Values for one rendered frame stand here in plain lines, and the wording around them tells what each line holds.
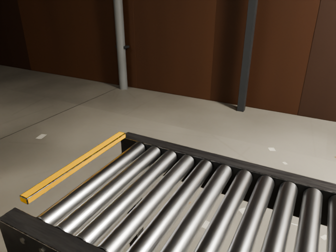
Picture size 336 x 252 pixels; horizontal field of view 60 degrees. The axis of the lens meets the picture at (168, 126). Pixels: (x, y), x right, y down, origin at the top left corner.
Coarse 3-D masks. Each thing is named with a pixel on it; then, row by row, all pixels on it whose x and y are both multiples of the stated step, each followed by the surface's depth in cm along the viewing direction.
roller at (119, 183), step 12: (144, 156) 97; (156, 156) 101; (132, 168) 91; (144, 168) 95; (120, 180) 86; (132, 180) 90; (96, 192) 80; (108, 192) 81; (120, 192) 85; (84, 204) 75; (96, 204) 77; (108, 204) 81; (72, 216) 71; (84, 216) 73; (60, 228) 68; (72, 228) 69
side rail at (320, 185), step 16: (128, 144) 110; (144, 144) 106; (160, 144) 105; (176, 144) 105; (208, 160) 96; (224, 160) 95; (240, 160) 95; (208, 176) 98; (256, 176) 89; (272, 176) 87; (288, 176) 87; (304, 176) 87; (224, 192) 97; (272, 192) 89; (272, 208) 91
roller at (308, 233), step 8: (304, 192) 82; (312, 192) 80; (320, 192) 81; (304, 200) 78; (312, 200) 77; (320, 200) 78; (304, 208) 75; (312, 208) 74; (320, 208) 76; (304, 216) 72; (312, 216) 71; (320, 216) 73; (304, 224) 69; (312, 224) 69; (296, 232) 69; (304, 232) 67; (312, 232) 67; (296, 240) 66; (304, 240) 65; (312, 240) 65; (296, 248) 64; (304, 248) 63; (312, 248) 63
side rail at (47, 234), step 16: (16, 208) 74; (0, 224) 71; (16, 224) 69; (32, 224) 69; (48, 224) 69; (16, 240) 70; (32, 240) 66; (48, 240) 65; (64, 240) 65; (80, 240) 65
